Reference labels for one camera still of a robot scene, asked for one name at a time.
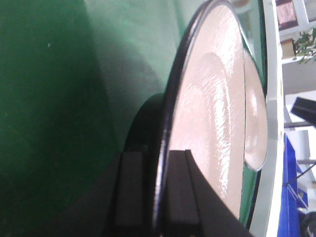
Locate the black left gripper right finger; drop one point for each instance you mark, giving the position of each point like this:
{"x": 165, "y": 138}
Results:
{"x": 193, "y": 209}

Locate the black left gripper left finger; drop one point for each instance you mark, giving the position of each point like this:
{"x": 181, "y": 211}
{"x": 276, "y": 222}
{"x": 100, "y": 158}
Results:
{"x": 118, "y": 205}

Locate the beige plate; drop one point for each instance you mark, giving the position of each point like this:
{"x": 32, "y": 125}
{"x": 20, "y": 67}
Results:
{"x": 213, "y": 106}

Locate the white outer conveyor rim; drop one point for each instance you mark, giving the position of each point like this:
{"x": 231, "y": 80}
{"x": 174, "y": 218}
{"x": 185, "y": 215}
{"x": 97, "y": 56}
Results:
{"x": 265, "y": 219}

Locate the blue plastic crate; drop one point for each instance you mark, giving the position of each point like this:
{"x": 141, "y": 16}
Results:
{"x": 289, "y": 218}

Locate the green conveyor belt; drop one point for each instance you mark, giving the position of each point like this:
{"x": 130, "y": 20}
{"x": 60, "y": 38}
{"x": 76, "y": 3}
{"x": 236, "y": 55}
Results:
{"x": 73, "y": 74}

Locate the green potted plant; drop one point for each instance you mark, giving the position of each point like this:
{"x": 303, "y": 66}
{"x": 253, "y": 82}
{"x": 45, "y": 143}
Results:
{"x": 305, "y": 46}

